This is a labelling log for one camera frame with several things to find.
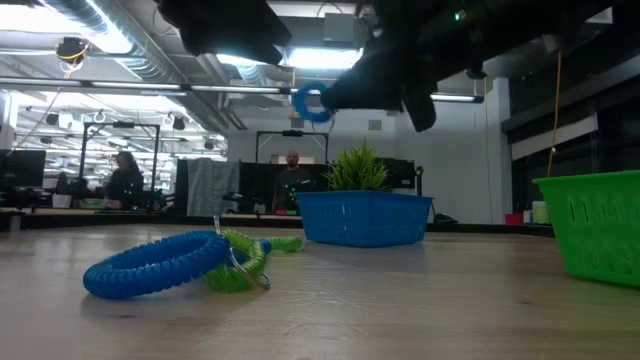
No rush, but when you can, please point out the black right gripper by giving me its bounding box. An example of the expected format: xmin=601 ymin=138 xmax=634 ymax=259
xmin=320 ymin=0 xmax=502 ymax=133

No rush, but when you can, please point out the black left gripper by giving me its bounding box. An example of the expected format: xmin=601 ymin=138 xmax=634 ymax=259
xmin=154 ymin=0 xmax=294 ymax=66

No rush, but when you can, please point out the green spring coil keychain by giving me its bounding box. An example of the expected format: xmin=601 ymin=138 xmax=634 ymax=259
xmin=203 ymin=227 xmax=273 ymax=294
xmin=267 ymin=235 xmax=306 ymax=254

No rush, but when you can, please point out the grey ceiling box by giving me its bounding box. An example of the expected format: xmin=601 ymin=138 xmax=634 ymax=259
xmin=323 ymin=12 xmax=364 ymax=45

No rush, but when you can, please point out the black computer monitor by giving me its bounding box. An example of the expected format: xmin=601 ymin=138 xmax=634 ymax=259
xmin=0 ymin=148 xmax=47 ymax=190
xmin=377 ymin=157 xmax=417 ymax=191

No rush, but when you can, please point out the green plant in white pot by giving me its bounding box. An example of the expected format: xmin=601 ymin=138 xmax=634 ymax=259
xmin=323 ymin=142 xmax=392 ymax=193

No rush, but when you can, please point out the black robot station gantry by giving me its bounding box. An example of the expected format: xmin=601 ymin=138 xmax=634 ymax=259
xmin=254 ymin=129 xmax=330 ymax=166
xmin=74 ymin=121 xmax=162 ymax=209

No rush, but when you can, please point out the long ceiling light bar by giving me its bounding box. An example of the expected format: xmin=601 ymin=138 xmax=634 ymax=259
xmin=0 ymin=75 xmax=485 ymax=104

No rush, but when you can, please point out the person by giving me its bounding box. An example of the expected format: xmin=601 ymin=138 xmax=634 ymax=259
xmin=103 ymin=150 xmax=146 ymax=211
xmin=272 ymin=150 xmax=317 ymax=212

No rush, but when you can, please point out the blue slotted plastic basket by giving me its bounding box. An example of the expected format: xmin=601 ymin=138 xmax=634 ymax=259
xmin=295 ymin=189 xmax=434 ymax=249

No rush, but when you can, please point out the black partition panel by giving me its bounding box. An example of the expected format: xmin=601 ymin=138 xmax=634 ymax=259
xmin=238 ymin=160 xmax=331 ymax=215

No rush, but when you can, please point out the grey cloth cover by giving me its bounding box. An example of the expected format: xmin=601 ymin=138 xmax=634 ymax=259
xmin=185 ymin=157 xmax=241 ymax=217

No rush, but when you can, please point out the round black ceiling device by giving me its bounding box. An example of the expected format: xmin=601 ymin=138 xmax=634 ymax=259
xmin=54 ymin=35 xmax=91 ymax=65

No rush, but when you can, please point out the white plastic container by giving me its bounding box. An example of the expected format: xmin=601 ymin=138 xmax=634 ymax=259
xmin=530 ymin=200 xmax=550 ymax=225

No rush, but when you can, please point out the green slotted plastic basket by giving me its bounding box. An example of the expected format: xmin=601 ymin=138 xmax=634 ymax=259
xmin=532 ymin=169 xmax=640 ymax=290

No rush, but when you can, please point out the yellow cable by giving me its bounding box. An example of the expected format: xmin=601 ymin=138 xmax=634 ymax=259
xmin=545 ymin=49 xmax=564 ymax=179

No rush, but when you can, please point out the black table frame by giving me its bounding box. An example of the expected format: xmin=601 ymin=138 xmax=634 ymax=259
xmin=0 ymin=208 xmax=556 ymax=238

